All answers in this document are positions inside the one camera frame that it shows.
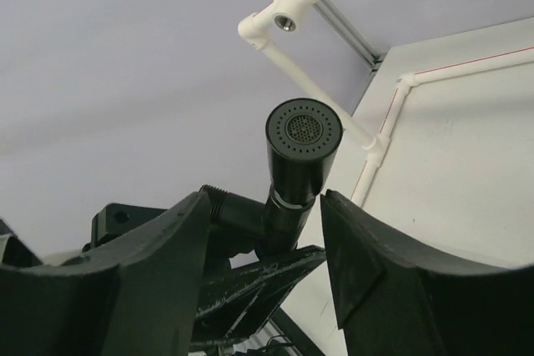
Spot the black faucet valve handle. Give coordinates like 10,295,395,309
265,98,344,205

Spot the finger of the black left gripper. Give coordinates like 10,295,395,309
194,245,325,331

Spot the black L-shaped faucet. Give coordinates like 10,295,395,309
201,184,315,259

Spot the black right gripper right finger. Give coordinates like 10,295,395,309
320,190,533,355

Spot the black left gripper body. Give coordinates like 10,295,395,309
81,203,166,256

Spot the white PVC pipe frame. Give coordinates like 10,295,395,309
238,0,533,206

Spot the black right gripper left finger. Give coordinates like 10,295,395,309
1,192,210,355

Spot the left aluminium frame post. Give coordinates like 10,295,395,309
315,0,385,70

